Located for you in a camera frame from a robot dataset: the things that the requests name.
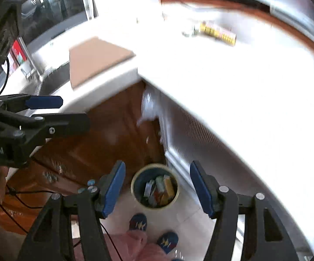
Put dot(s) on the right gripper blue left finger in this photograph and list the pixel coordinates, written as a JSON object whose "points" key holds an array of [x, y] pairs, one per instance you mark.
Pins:
{"points": [[109, 189]]}

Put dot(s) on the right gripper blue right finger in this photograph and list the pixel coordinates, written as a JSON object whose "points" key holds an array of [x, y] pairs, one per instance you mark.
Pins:
{"points": [[206, 188]]}

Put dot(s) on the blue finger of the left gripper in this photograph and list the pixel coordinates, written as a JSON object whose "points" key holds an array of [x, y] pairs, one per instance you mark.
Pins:
{"points": [[41, 101], [40, 128]]}

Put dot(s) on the yellow long narrow box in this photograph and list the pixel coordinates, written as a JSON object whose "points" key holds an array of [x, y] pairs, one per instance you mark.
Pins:
{"points": [[213, 30]]}

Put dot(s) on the yellow cream carton box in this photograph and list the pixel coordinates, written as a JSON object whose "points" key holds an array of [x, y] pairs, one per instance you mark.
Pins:
{"points": [[169, 189]]}

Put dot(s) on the round trash bin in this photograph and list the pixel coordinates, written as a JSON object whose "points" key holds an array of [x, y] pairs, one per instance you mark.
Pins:
{"points": [[148, 189]]}

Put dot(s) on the steel dish rack sink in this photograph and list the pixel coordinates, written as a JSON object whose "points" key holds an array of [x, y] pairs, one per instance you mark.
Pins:
{"points": [[51, 82]]}

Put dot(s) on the left blue slipper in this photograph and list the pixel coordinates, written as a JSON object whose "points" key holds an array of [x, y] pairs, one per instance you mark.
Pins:
{"points": [[138, 222]]}

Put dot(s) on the blue slipper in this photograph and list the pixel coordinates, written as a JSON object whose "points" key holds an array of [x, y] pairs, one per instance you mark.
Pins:
{"points": [[138, 222], [168, 241]]}

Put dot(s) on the pink trouser legs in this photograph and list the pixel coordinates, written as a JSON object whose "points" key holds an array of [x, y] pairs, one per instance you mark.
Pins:
{"points": [[133, 245]]}

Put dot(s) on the brown cardboard sheet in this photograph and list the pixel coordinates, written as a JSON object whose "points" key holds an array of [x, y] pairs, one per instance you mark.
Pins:
{"points": [[92, 57]]}

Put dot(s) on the right blue slipper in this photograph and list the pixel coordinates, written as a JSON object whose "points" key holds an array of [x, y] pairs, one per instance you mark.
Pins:
{"points": [[168, 241]]}

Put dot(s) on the crumpled clear plastic bag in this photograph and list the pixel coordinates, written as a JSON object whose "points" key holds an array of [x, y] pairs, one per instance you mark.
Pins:
{"points": [[150, 105]]}

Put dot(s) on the window with grey frame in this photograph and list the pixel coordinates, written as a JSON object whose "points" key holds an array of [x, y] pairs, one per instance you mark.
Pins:
{"points": [[44, 20]]}

